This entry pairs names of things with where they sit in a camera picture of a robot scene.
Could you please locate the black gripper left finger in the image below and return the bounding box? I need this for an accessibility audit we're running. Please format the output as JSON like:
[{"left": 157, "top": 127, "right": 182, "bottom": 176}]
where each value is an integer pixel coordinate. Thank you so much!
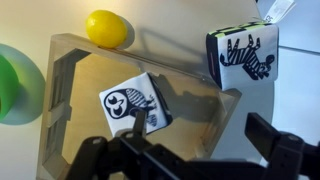
[{"left": 64, "top": 109, "right": 191, "bottom": 180}]

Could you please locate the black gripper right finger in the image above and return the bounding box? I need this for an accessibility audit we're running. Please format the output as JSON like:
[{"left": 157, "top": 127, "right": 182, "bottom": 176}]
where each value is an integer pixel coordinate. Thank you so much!
[{"left": 244, "top": 112, "right": 320, "bottom": 180}]

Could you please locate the triangle pattern plush cube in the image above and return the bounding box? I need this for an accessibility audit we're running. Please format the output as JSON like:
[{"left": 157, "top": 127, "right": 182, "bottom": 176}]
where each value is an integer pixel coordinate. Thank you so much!
[{"left": 98, "top": 71, "right": 174, "bottom": 138}]

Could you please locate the yellow toy lemon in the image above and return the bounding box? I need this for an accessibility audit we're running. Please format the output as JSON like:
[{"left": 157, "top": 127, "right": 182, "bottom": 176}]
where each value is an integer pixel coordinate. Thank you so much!
[{"left": 85, "top": 9, "right": 128, "bottom": 50}]

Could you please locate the wooden slatted crate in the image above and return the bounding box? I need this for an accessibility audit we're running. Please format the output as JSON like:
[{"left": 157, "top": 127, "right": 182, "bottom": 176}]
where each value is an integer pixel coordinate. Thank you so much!
[{"left": 35, "top": 32, "right": 243, "bottom": 180}]

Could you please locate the green plastic bowl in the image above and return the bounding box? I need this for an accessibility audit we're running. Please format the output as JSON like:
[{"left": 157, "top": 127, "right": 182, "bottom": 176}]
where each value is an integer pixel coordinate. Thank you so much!
[{"left": 0, "top": 53, "right": 20, "bottom": 122}]

